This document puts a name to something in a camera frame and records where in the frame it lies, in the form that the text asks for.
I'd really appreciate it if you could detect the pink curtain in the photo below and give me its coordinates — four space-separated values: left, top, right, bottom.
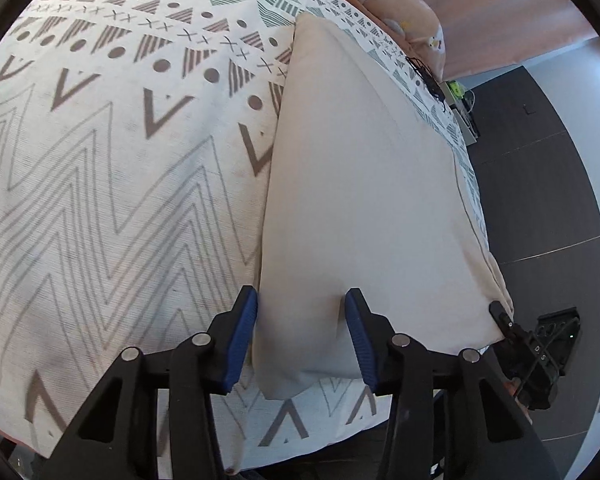
380 0 600 81

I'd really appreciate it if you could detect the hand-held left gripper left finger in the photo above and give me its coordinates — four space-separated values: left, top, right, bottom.
45 285 259 480

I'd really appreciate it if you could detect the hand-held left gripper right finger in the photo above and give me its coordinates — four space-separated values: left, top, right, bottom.
344 287 563 480

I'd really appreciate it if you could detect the beige garment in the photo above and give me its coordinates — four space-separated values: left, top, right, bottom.
250 11 515 401

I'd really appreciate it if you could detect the patterned white blanket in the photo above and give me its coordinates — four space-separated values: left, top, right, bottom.
0 0 491 476

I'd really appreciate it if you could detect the black cable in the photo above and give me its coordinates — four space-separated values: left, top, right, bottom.
407 55 448 113

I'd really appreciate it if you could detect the tan plush pillow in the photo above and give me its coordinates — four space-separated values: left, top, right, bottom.
285 0 448 81

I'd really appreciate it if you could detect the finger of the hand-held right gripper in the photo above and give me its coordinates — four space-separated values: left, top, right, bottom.
488 300 515 338

